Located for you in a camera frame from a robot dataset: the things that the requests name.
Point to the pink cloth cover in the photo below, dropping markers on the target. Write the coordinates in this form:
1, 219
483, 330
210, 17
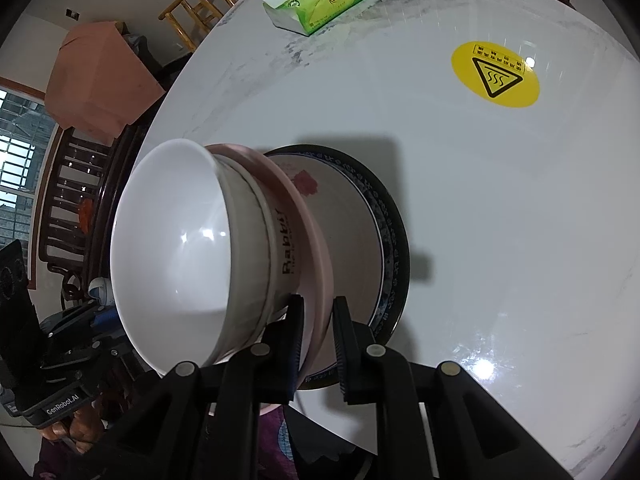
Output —
100, 85

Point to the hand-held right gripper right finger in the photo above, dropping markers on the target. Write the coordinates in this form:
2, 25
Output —
342, 350

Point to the dark carved wooden bench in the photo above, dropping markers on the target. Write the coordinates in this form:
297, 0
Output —
107, 180

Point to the person's purple clothing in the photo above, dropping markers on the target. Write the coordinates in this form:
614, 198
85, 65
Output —
275, 440

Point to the barred window wooden frame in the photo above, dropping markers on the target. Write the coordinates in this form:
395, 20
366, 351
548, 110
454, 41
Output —
15, 160

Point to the round yellow warning sticker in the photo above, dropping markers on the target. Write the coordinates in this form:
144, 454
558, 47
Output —
500, 95

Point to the white printed bowl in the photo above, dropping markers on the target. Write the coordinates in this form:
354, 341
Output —
282, 250

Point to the large pink bowl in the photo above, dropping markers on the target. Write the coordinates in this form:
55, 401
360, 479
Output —
312, 230

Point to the white plate pink flowers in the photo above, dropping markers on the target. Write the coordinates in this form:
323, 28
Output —
345, 240

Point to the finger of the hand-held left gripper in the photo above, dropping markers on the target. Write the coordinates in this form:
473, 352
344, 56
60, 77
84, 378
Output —
107, 347
102, 319

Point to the blue floral plate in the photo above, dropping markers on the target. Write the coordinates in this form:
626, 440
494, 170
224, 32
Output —
392, 240

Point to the white ribbed bowl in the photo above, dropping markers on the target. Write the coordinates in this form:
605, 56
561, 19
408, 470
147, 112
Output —
170, 240

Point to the person's left hand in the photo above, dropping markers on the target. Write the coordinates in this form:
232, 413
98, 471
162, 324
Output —
75, 425

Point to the black wall switch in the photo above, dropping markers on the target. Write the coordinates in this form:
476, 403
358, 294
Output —
73, 13

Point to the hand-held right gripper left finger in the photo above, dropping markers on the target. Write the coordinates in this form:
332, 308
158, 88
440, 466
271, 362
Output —
295, 345

